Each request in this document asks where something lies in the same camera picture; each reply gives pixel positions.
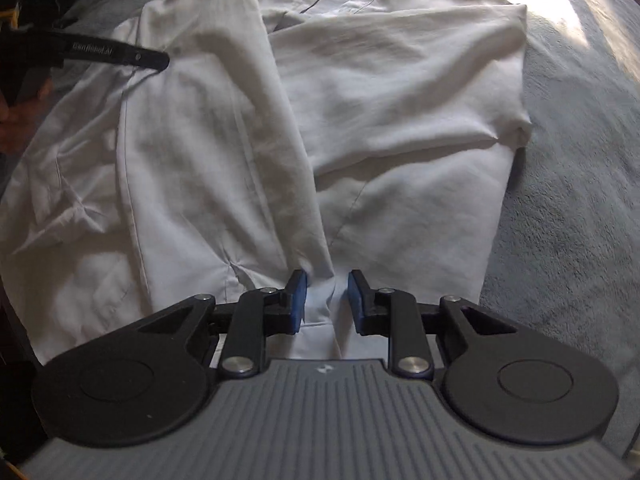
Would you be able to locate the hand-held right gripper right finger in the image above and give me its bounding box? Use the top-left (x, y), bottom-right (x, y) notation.
top-left (347, 269), bottom-right (519, 379)

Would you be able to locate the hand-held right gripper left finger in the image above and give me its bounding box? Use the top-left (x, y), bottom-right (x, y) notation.
top-left (136, 269), bottom-right (307, 379)

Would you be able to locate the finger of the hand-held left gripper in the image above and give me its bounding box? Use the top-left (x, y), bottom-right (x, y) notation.
top-left (119, 41), bottom-right (171, 72)

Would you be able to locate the white garment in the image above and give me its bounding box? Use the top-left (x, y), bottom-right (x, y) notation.
top-left (0, 0), bottom-right (534, 367)

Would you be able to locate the person's left hand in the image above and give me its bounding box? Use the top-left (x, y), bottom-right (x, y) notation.
top-left (0, 80), bottom-right (52, 154)

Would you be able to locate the grey bed blanket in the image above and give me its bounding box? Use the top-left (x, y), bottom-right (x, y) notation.
top-left (45, 0), bottom-right (640, 461)

